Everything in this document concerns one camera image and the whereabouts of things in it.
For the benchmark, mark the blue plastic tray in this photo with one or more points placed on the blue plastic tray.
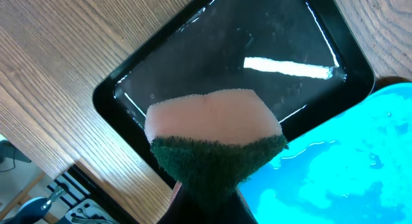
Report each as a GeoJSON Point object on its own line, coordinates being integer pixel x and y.
{"type": "Point", "coordinates": [354, 168]}

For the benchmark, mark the grey tool below table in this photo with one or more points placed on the grey tool below table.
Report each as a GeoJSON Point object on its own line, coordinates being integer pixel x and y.
{"type": "Point", "coordinates": [36, 208]}

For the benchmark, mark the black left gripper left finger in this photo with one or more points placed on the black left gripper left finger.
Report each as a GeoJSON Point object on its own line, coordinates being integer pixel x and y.
{"type": "Point", "coordinates": [182, 208]}

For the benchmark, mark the green and pink sponge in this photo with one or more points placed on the green and pink sponge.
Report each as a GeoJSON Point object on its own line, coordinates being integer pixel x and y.
{"type": "Point", "coordinates": [211, 143]}

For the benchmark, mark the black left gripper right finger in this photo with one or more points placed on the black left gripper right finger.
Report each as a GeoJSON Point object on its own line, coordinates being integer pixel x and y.
{"type": "Point", "coordinates": [237, 211]}

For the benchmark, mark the black water tray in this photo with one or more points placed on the black water tray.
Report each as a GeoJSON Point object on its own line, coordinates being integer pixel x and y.
{"type": "Point", "coordinates": [299, 56]}

